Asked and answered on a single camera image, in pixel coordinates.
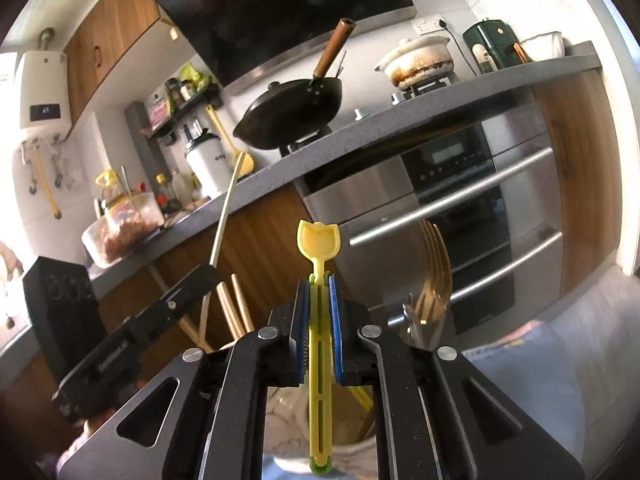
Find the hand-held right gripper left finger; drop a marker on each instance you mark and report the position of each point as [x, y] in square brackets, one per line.
[300, 332]

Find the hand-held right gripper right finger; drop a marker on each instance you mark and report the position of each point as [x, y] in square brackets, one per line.
[336, 332]

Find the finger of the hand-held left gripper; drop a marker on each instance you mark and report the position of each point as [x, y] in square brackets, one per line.
[200, 285]

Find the wooden chopstick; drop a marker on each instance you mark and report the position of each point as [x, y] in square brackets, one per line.
[195, 335]
[227, 315]
[227, 210]
[243, 305]

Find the white floral porcelain shoe holder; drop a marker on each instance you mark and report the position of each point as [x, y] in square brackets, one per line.
[285, 410]

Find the gold fork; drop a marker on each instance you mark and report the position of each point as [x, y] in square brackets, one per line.
[440, 285]

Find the person's left hand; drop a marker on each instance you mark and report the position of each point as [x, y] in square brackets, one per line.
[90, 432]

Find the clear plastic food container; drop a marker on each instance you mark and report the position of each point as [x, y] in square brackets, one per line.
[125, 230]

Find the white blender jug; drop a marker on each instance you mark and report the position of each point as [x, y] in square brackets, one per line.
[207, 170]

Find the yellow oil bottle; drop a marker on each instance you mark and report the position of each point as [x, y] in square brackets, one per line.
[112, 190]

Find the yellow spatula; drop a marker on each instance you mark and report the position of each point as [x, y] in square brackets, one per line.
[227, 140]

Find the stainless steel oven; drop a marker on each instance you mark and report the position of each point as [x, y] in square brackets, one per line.
[450, 200]

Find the blue cartoon printed cloth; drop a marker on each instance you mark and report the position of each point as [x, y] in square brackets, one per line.
[525, 370]

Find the grey countertop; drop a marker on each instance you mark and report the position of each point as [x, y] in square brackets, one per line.
[380, 125]

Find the white water heater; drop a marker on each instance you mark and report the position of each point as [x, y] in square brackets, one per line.
[42, 90]

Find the gas stove burner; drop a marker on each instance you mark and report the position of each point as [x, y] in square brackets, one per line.
[425, 89]

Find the black range hood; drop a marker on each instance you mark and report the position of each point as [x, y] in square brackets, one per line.
[280, 15]

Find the white clay pot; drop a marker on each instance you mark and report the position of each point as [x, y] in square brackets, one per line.
[415, 60]

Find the wooden base cabinet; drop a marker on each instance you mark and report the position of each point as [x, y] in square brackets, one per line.
[575, 175]

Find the green kitchen appliance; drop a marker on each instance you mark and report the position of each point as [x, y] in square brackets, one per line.
[492, 42]

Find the black wall shelf with jars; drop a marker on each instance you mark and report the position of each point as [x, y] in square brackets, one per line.
[185, 105]

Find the wooden wall cabinet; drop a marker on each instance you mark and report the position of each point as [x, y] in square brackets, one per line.
[115, 35]

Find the wall socket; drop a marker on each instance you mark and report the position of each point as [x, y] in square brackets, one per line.
[430, 24]

